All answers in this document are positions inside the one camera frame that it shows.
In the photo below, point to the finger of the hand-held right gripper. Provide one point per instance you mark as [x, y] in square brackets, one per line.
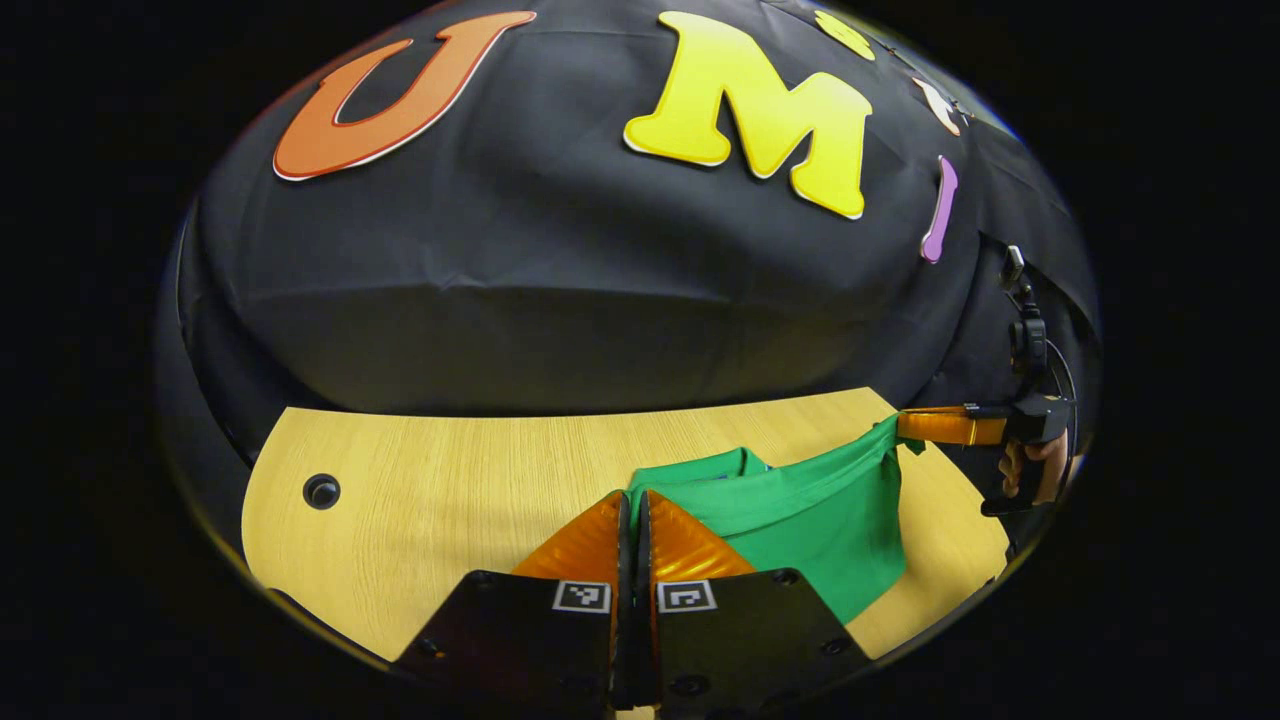
[950, 427]

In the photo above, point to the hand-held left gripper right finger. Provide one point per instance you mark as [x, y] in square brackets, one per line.
[740, 640]

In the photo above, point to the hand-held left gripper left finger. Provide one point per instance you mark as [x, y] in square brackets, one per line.
[540, 640]

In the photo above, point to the green T-shirt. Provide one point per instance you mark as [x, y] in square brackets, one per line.
[800, 520]

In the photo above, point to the black backdrop cloth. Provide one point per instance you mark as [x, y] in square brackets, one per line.
[560, 280]

